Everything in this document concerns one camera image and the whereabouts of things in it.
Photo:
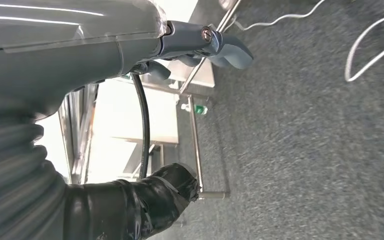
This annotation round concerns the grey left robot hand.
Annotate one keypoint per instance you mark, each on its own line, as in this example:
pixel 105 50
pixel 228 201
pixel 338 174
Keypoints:
pixel 62 43

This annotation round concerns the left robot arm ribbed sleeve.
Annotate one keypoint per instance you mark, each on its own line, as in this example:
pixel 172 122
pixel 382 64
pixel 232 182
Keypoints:
pixel 10 185

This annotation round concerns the green plastic bottle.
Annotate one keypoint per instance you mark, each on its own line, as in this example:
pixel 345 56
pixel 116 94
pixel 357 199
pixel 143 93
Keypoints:
pixel 201 109

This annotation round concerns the steel workbench frame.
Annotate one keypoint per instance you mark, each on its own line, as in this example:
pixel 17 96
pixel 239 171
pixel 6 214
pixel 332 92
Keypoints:
pixel 196 149

